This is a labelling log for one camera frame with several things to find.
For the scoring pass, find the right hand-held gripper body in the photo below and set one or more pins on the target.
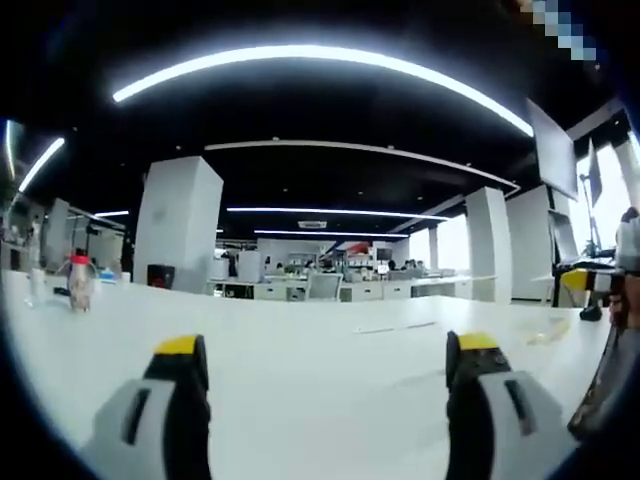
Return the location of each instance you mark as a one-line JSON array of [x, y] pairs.
[[631, 245]]

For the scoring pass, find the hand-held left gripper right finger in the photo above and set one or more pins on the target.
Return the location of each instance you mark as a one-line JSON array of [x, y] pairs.
[[495, 415]]

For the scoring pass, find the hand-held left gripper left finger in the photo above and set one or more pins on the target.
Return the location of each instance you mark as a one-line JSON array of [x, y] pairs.
[[150, 415]]

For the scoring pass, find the person's right hand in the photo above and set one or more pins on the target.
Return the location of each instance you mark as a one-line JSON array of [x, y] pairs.
[[618, 302]]

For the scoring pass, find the small black object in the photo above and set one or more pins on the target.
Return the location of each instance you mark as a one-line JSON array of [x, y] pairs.
[[591, 314]]

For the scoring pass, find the tilted grey screen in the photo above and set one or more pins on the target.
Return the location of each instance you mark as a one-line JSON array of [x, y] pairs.
[[564, 235]]

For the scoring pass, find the clear plastic bag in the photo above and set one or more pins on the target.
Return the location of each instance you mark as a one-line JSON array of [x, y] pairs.
[[545, 331]]

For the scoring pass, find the narrow white pillar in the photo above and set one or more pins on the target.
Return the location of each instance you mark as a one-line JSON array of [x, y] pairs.
[[489, 245]]

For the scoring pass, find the large hanging monitor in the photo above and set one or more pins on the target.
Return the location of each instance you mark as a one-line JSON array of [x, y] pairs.
[[555, 150]]

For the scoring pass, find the black bin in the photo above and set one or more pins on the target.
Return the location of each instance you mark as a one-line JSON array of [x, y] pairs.
[[160, 276]]

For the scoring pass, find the red-lidded clear jar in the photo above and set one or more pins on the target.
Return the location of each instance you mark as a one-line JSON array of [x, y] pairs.
[[80, 285]]

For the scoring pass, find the row of white desks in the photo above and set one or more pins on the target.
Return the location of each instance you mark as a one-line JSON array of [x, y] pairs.
[[400, 289]]

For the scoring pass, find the clear plastic cup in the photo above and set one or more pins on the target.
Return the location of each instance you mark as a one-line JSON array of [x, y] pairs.
[[37, 287]]

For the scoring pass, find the white cylindrical appliance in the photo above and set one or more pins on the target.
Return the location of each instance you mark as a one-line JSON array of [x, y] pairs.
[[249, 265]]

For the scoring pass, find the wide white pillar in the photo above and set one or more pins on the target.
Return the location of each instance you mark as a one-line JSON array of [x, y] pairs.
[[175, 225]]

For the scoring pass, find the grey mesh office chair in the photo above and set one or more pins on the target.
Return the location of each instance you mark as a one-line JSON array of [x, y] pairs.
[[323, 287]]

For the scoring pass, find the thin ceiling light strip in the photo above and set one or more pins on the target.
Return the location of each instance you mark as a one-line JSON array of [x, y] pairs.
[[335, 212]]

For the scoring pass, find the ceiling air vent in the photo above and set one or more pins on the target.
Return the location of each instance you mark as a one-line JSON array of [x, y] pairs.
[[312, 224]]

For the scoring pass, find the short ceiling light strip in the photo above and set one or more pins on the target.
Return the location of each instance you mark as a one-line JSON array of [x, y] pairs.
[[42, 162]]

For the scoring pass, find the long curved ceiling light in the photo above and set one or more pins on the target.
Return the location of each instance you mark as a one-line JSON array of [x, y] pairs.
[[320, 52]]

